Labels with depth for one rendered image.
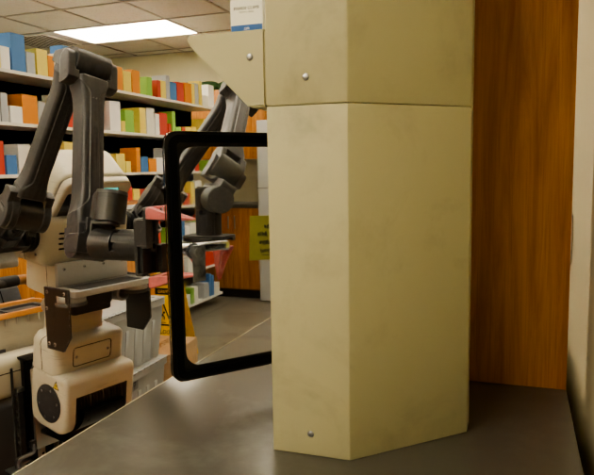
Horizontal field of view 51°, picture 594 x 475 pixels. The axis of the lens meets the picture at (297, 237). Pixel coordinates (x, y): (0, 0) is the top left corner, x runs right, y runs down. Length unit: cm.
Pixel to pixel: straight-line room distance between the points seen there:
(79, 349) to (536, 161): 122
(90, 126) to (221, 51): 50
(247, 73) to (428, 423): 54
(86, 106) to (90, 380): 77
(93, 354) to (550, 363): 117
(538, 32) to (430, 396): 62
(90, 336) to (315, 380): 103
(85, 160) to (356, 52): 64
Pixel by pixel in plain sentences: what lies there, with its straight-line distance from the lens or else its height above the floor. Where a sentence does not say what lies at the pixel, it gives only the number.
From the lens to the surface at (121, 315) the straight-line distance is 313.
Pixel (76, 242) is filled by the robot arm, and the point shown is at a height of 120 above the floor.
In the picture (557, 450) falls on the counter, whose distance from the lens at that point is 97.
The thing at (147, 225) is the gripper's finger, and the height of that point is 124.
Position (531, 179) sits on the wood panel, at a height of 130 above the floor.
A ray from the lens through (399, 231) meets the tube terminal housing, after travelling 84.
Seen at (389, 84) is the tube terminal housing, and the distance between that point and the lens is 84.
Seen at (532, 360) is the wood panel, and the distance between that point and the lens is 119.
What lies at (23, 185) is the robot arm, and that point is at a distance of 150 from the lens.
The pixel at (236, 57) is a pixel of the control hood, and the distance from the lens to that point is 86.
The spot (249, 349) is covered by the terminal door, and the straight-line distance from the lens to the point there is 108.
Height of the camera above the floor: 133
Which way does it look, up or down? 6 degrees down
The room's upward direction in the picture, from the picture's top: 1 degrees counter-clockwise
